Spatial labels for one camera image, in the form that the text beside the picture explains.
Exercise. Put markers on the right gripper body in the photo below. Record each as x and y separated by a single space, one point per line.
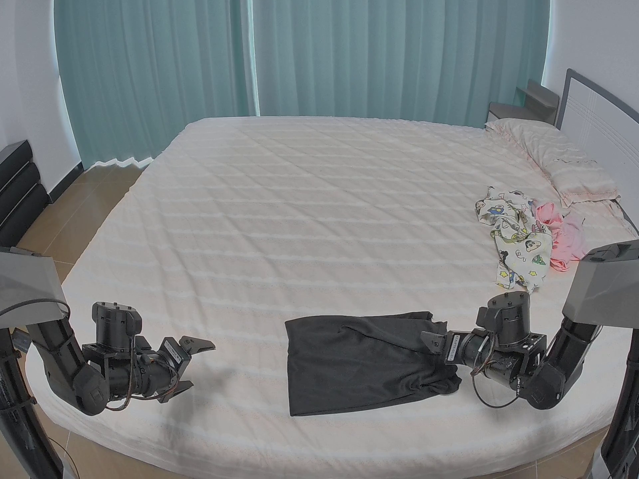
457 348

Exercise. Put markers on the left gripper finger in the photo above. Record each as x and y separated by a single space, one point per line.
178 389
197 345

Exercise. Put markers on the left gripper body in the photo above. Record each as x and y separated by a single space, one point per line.
159 365

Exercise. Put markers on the black T-shirt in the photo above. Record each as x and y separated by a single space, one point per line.
359 362

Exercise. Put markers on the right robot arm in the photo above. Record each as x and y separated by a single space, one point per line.
589 317

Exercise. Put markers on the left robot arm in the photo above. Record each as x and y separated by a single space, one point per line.
45 347

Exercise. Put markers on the bed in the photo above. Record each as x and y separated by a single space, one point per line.
299 207

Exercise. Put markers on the white printed garment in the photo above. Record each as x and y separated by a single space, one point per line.
519 252

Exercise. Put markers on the pink garment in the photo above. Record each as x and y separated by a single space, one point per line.
566 245

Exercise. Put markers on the cream pillow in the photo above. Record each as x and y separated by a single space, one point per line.
564 160

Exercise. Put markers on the black chest of drawers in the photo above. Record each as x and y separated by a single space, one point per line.
17 187

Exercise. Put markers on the grey bedside table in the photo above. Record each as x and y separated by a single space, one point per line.
538 99

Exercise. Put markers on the blue-green curtain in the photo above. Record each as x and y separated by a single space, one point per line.
149 58
399 43

